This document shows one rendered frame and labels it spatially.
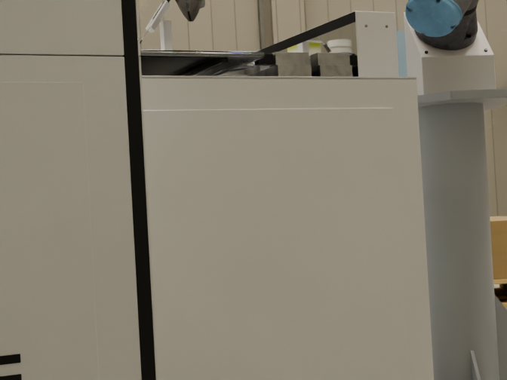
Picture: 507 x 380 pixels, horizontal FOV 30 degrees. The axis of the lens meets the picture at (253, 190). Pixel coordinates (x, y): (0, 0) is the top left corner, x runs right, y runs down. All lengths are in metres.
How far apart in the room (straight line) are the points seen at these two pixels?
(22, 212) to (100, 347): 0.23
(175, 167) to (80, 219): 0.31
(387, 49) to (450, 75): 0.39
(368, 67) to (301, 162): 0.28
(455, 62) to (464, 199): 0.33
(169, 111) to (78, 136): 0.30
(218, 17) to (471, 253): 6.80
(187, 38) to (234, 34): 0.44
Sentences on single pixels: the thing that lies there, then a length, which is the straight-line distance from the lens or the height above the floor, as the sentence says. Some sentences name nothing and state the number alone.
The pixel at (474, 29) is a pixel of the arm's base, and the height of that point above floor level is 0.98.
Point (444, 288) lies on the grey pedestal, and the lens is 2.28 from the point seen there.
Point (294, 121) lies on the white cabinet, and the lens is 1.73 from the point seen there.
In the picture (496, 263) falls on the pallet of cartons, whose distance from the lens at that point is 4.88.
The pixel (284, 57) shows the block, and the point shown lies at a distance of 2.02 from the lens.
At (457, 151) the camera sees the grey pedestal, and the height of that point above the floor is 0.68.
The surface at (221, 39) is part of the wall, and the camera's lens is 8.84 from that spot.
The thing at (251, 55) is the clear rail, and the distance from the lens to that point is 1.95.
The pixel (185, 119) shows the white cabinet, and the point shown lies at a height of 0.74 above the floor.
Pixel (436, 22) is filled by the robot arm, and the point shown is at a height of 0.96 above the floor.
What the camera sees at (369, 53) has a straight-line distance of 1.91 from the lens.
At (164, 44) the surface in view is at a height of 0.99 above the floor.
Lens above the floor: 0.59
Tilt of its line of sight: 1 degrees up
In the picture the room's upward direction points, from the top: 3 degrees counter-clockwise
